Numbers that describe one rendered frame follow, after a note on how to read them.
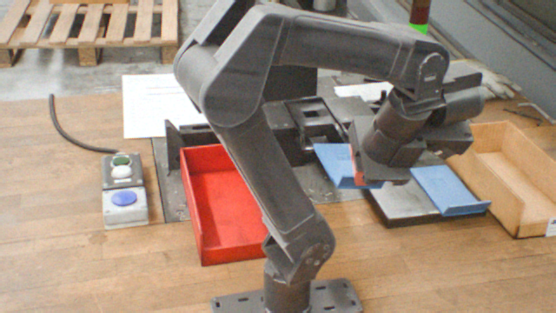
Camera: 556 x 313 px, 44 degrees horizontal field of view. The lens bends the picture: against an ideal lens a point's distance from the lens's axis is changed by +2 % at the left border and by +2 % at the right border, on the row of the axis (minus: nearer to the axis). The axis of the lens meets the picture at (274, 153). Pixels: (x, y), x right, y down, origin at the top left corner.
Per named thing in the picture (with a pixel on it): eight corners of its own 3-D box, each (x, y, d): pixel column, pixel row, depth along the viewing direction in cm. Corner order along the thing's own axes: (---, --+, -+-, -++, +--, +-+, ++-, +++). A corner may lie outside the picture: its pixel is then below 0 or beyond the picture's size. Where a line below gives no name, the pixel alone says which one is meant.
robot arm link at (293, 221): (317, 223, 92) (215, 30, 72) (342, 251, 87) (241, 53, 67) (280, 249, 92) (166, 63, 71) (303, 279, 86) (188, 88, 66)
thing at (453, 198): (446, 222, 108) (450, 206, 106) (408, 170, 120) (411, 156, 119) (488, 216, 109) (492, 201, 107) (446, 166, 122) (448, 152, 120)
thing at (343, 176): (340, 193, 99) (343, 176, 98) (314, 145, 112) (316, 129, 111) (385, 193, 101) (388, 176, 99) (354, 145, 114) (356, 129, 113)
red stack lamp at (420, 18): (413, 25, 136) (415, 9, 134) (406, 19, 139) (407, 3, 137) (431, 24, 137) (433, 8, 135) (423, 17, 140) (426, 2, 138)
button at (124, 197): (112, 214, 108) (111, 203, 107) (111, 200, 111) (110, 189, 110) (138, 211, 109) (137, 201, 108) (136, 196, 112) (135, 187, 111)
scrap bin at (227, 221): (201, 267, 100) (200, 234, 97) (181, 176, 121) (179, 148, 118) (281, 256, 102) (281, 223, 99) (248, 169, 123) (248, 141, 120)
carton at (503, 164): (512, 244, 108) (523, 203, 104) (441, 163, 128) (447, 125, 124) (586, 235, 110) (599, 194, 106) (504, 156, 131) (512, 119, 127)
